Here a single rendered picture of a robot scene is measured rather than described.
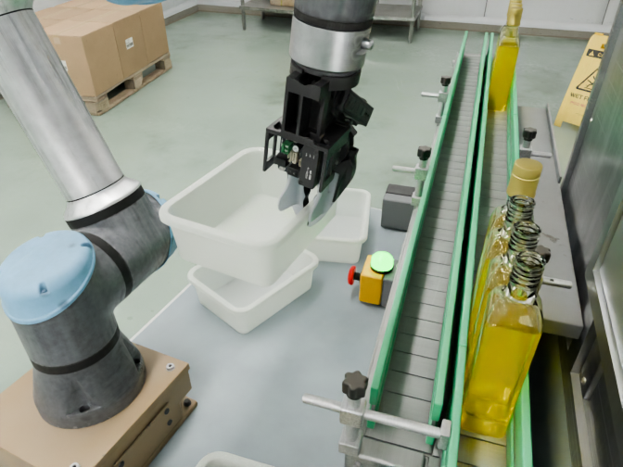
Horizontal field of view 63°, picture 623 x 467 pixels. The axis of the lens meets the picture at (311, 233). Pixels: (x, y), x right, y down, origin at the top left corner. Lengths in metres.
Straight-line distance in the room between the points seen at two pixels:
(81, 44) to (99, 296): 3.39
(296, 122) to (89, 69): 3.56
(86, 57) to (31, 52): 3.28
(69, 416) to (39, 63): 0.46
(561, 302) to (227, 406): 0.57
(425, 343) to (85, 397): 0.48
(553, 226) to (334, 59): 0.74
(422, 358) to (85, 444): 0.47
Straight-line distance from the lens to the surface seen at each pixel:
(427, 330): 0.83
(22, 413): 0.86
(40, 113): 0.75
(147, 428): 0.80
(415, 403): 0.73
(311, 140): 0.51
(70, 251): 0.70
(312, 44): 0.49
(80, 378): 0.75
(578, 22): 6.54
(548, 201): 1.22
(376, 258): 0.99
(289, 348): 0.96
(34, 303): 0.68
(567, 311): 0.93
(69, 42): 4.07
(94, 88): 4.09
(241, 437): 0.85
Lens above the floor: 1.46
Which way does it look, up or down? 35 degrees down
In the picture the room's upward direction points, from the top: straight up
